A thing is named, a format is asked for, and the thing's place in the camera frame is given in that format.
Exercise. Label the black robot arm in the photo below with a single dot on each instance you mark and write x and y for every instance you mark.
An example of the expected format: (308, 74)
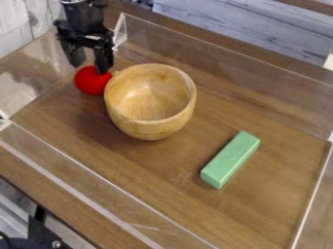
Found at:
(85, 12)

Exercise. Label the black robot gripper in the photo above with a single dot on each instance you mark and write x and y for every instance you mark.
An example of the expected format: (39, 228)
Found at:
(91, 36)

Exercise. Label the wooden bowl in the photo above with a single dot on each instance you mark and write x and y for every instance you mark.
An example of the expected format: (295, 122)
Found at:
(150, 99)

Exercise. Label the green rectangular block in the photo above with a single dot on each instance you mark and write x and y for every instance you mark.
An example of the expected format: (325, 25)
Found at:
(229, 159)

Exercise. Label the black metal table bracket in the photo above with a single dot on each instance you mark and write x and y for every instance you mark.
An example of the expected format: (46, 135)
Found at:
(25, 232)

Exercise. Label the red plush strawberry toy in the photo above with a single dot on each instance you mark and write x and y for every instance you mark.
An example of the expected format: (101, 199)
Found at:
(90, 82)

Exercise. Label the clear acrylic tray wall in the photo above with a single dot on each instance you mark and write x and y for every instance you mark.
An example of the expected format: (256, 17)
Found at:
(132, 194)

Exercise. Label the clear acrylic corner bracket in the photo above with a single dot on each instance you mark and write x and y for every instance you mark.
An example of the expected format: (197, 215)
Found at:
(120, 32)

